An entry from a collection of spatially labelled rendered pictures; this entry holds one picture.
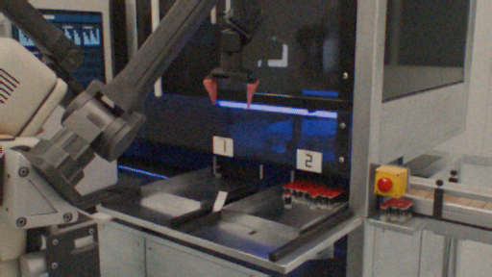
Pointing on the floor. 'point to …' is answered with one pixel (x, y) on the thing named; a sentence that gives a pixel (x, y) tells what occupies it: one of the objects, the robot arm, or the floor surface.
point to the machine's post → (365, 132)
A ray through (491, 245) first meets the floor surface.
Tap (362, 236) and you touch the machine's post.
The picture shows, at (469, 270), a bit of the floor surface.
